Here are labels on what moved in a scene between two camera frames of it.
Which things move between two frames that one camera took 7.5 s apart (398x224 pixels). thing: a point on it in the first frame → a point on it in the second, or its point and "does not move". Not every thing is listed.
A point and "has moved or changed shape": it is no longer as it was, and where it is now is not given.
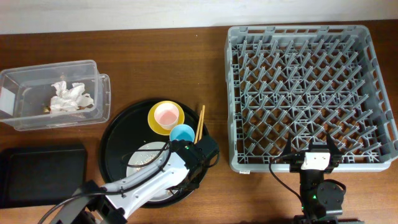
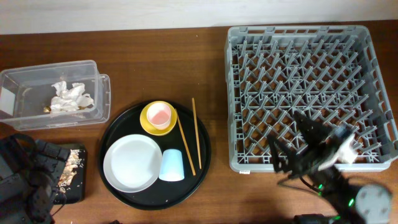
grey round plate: (147, 154) → (132, 163)
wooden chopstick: (201, 122) → (198, 152)
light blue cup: (182, 132) has moved or changed shape
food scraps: (145, 158) → (73, 162)
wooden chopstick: (196, 137) → (185, 141)
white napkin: (68, 100) does not move
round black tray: (136, 137) does not move
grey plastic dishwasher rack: (310, 81) does not move
